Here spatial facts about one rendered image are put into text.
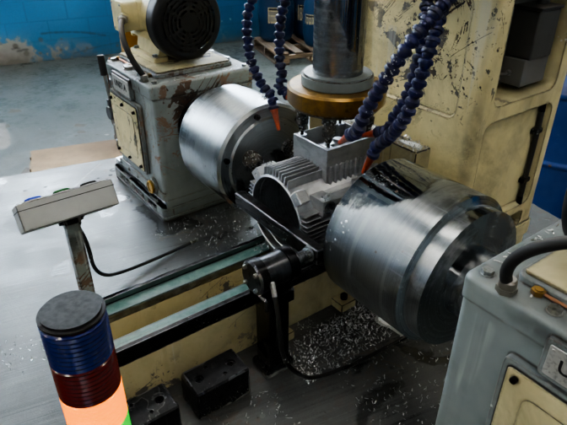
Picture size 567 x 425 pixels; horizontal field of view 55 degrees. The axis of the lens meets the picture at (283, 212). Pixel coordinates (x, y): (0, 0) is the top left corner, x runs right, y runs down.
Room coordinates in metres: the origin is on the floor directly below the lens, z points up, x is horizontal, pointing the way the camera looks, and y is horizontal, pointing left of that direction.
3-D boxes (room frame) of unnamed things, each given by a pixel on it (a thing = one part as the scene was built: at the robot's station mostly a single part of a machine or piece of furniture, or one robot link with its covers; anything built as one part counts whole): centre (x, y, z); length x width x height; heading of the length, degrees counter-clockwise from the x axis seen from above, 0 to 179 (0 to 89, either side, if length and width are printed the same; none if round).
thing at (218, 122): (1.19, 0.12, 1.04); 0.37 x 0.25 x 0.25; 36
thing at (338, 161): (0.96, -0.10, 1.11); 0.12 x 0.11 x 0.07; 126
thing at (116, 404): (0.38, 0.19, 1.10); 0.06 x 0.06 x 0.04
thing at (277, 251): (0.79, -0.15, 0.92); 0.45 x 0.13 x 0.24; 126
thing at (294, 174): (0.94, -0.06, 1.02); 0.20 x 0.19 x 0.19; 126
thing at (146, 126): (1.42, 0.29, 0.99); 0.35 x 0.31 x 0.37; 36
